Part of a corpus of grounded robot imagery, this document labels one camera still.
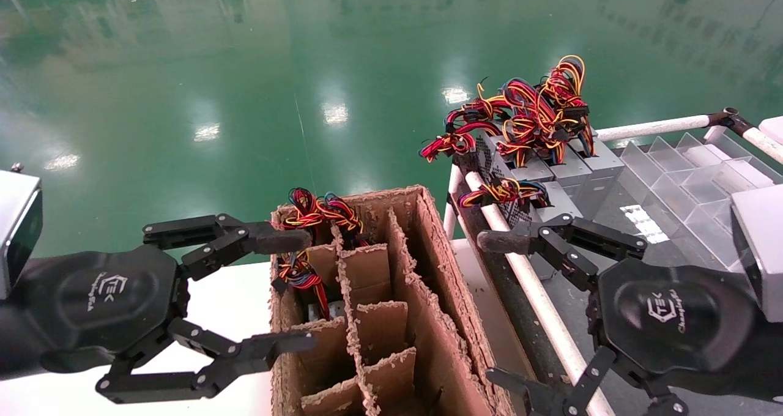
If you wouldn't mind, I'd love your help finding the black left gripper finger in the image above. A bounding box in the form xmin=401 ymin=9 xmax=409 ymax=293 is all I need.
xmin=143 ymin=214 xmax=313 ymax=281

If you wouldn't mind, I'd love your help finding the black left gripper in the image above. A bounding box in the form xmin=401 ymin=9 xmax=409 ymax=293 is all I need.
xmin=15 ymin=245 xmax=317 ymax=404

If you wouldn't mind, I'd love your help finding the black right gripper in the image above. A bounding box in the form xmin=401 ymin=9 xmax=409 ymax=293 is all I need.
xmin=486 ymin=258 xmax=756 ymax=416

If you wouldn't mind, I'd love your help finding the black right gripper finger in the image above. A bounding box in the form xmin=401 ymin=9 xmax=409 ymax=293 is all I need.
xmin=477 ymin=213 xmax=648 ymax=291

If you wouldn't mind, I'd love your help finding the brown cardboard divider box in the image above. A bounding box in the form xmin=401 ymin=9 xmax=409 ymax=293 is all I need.
xmin=269 ymin=185 xmax=518 ymax=416

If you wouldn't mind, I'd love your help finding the clear acrylic divider tray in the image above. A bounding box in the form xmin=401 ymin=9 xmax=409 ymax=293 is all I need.
xmin=612 ymin=132 xmax=783 ymax=276

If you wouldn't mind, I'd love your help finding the black pipe joint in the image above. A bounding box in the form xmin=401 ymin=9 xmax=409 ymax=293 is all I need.
xmin=708 ymin=107 xmax=758 ymax=138

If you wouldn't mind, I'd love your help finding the white block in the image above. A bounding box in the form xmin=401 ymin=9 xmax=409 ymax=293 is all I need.
xmin=759 ymin=116 xmax=783 ymax=146

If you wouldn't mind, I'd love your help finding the long white pipe rail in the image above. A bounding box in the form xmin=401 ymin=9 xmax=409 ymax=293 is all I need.
xmin=465 ymin=171 xmax=615 ymax=416

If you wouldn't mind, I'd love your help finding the short white pipe post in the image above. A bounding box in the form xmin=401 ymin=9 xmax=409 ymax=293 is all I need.
xmin=443 ymin=164 xmax=464 ymax=240

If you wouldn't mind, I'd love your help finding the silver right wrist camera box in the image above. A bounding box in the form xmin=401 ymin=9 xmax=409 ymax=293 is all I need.
xmin=731 ymin=184 xmax=783 ymax=324

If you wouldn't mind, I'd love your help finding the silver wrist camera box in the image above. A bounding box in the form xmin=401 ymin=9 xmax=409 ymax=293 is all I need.
xmin=0 ymin=164 xmax=43 ymax=299
xmin=731 ymin=184 xmax=783 ymax=324

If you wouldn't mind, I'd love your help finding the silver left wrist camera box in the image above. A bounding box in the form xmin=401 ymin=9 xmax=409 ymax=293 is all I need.
xmin=0 ymin=164 xmax=43 ymax=299

